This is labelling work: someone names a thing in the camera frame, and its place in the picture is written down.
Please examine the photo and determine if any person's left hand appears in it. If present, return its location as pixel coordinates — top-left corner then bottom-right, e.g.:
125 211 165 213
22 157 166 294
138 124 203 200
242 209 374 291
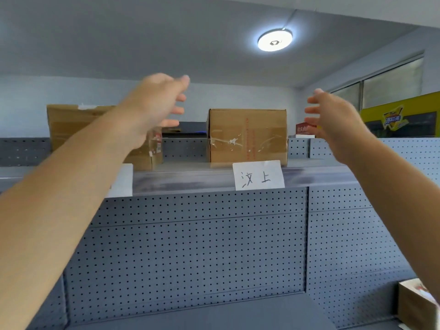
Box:
115 73 191 150

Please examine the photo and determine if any person's right hand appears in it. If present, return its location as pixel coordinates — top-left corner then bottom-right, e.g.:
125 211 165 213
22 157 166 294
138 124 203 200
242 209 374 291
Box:
304 88 374 165

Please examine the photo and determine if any grey shelf with clear rail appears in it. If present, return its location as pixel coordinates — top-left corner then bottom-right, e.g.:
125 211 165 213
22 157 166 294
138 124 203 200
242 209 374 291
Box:
0 158 362 199

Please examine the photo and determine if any taped brown cardboard box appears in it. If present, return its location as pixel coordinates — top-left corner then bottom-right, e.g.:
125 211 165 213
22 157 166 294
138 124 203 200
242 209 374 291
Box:
46 104 164 171
207 109 288 168

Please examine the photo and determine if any person's left forearm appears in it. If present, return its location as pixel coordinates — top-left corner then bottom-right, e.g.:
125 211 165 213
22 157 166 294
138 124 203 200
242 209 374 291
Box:
0 110 142 330

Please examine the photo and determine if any person's right forearm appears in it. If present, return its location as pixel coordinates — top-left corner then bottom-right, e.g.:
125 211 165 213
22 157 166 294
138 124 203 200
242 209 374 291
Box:
338 128 440 297

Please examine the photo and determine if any grey metal shelf board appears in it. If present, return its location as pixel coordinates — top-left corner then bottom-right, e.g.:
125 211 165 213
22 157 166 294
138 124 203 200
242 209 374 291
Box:
68 292 337 330

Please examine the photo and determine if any red printed carton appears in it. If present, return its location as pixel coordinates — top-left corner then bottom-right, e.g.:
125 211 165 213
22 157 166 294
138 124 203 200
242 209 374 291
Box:
295 122 319 138

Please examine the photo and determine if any yellow display cabinet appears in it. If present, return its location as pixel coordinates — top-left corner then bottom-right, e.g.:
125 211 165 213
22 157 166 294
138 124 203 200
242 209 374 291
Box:
359 92 440 139

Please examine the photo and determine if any window with blinds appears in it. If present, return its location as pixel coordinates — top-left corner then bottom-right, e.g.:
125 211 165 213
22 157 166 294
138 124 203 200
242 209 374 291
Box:
329 55 426 113

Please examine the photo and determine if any white handwritten paper label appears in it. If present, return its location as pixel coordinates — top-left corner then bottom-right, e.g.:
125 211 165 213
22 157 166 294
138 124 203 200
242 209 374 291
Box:
104 164 134 198
232 160 286 191

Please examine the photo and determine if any round ceiling lamp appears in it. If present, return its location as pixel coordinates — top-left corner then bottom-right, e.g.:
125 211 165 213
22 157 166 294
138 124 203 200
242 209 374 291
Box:
258 27 294 52

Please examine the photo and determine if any grey pegboard back panel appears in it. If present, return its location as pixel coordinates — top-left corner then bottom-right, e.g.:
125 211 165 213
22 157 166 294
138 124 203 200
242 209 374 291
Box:
27 274 68 330
306 183 440 330
64 187 307 324

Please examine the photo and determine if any dark slotted upright post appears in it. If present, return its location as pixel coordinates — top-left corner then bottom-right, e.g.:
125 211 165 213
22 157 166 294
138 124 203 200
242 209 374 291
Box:
62 274 70 328
303 187 311 293

